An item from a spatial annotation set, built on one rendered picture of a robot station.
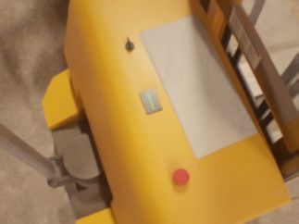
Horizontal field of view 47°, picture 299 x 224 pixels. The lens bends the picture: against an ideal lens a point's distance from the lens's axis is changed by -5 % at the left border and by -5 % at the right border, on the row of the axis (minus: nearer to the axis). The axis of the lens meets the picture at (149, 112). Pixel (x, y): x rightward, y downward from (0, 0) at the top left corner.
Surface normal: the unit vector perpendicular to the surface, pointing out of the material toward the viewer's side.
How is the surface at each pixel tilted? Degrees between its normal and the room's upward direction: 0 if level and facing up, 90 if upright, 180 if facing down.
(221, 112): 0
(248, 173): 0
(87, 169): 0
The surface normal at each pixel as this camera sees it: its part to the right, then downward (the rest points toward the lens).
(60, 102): -0.36, -0.19
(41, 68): -0.01, -0.33
